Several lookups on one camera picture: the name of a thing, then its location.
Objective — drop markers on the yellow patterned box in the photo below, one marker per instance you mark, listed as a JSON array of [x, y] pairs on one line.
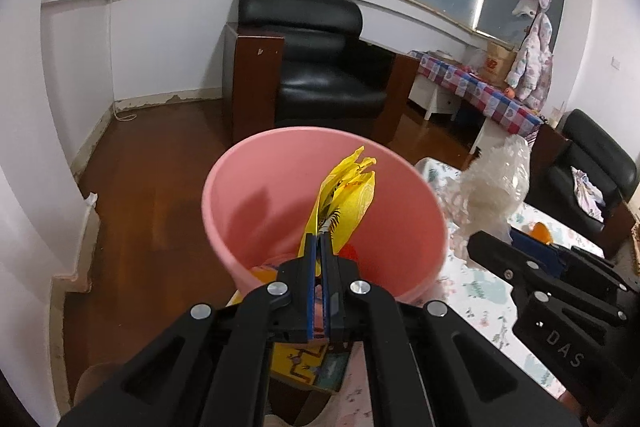
[[300, 362]]

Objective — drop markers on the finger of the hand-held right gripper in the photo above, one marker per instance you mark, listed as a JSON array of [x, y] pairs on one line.
[[537, 249], [500, 259]]

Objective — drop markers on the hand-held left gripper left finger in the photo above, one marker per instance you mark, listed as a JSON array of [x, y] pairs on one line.
[[312, 292]]

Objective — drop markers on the white table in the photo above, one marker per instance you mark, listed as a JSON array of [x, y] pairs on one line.
[[440, 99]]

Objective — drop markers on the cardboard box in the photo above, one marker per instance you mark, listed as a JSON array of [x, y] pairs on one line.
[[500, 62]]

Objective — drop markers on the pale patterned cloth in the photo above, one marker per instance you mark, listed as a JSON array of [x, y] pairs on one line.
[[587, 194]]

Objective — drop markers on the pale padded jacket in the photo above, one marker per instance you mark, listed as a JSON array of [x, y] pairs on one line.
[[532, 62]]

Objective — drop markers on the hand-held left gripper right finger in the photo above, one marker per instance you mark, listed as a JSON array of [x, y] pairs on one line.
[[326, 297]]

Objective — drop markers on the table with checkered cloth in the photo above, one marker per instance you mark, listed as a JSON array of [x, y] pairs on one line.
[[475, 87]]

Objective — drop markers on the white wall switch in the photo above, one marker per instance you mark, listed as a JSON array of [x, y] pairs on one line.
[[616, 62]]

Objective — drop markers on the pink plastic bucket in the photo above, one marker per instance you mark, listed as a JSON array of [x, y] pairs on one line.
[[260, 187]]

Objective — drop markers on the floral bed sheet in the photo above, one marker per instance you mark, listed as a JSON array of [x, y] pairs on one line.
[[480, 297]]

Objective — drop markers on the clear plastic bag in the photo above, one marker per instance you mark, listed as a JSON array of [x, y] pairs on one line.
[[490, 192]]

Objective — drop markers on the yellow plastic wrapper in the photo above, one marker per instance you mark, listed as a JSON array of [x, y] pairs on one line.
[[350, 197]]

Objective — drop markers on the black leather armchair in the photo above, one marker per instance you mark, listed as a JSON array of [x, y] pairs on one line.
[[595, 147], [320, 87]]

